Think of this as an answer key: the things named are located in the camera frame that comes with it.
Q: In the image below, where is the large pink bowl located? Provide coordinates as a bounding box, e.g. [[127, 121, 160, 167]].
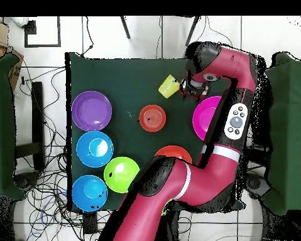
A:
[[192, 95, 222, 142]]

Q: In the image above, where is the purple bowl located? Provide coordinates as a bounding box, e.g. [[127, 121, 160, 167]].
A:
[[71, 90, 113, 132]]

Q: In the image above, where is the green covered side table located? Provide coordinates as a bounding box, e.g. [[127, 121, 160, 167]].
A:
[[0, 53, 25, 200], [261, 51, 301, 215]]

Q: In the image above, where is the small orange bowl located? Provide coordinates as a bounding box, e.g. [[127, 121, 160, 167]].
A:
[[138, 104, 167, 133]]

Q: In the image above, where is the large blue bowl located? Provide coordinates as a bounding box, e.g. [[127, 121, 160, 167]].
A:
[[71, 174, 109, 213], [75, 131, 114, 168]]

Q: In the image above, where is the large orange-red bowl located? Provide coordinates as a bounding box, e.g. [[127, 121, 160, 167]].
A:
[[154, 145, 193, 164]]

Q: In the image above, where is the yellow plastic cup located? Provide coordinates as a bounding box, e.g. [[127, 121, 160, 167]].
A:
[[158, 74, 181, 99]]

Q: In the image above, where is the dark green tablecloth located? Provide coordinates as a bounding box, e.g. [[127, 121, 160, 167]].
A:
[[65, 51, 245, 212]]

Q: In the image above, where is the black box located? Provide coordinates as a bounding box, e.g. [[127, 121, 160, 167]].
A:
[[253, 85, 271, 149]]

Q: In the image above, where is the long black bar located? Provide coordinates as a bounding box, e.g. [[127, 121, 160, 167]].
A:
[[31, 81, 45, 171]]

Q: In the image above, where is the black stand with knob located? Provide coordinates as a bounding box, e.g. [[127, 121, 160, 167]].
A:
[[13, 171, 41, 193]]

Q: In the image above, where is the green bowl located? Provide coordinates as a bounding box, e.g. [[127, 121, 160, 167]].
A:
[[103, 156, 141, 194]]

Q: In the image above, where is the black tripod leg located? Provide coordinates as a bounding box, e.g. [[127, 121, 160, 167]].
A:
[[185, 16, 200, 47], [119, 16, 131, 40]]

